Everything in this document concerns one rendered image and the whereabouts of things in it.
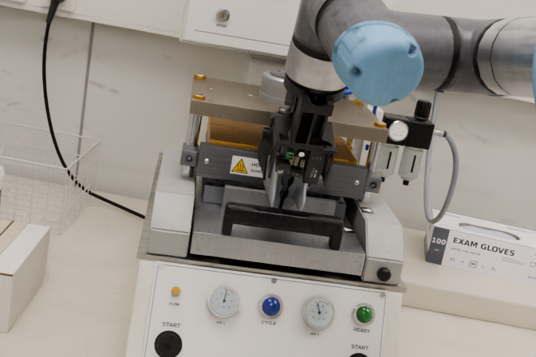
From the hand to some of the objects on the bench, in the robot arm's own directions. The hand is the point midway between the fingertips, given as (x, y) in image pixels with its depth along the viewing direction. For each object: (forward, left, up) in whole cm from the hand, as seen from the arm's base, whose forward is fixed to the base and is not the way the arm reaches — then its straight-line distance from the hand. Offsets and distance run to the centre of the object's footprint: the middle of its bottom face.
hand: (281, 199), depth 101 cm
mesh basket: (+38, +55, -27) cm, 72 cm away
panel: (-16, -3, -24) cm, 29 cm away
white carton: (+49, -38, -25) cm, 66 cm away
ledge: (+49, -58, -30) cm, 82 cm away
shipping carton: (+1, +41, -25) cm, 48 cm away
